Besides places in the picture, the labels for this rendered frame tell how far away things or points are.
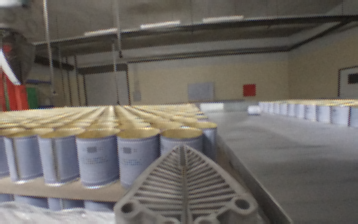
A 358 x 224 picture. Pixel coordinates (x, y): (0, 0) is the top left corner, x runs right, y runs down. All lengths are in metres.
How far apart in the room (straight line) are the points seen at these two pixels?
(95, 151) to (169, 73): 9.34
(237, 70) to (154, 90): 5.65
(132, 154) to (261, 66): 10.50
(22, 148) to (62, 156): 0.07
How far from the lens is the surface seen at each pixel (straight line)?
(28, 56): 0.54
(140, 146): 0.20
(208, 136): 0.25
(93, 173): 0.25
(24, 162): 0.34
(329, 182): 0.33
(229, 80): 9.72
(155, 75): 9.68
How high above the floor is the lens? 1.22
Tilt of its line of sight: 5 degrees down
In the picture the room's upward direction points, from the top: 3 degrees counter-clockwise
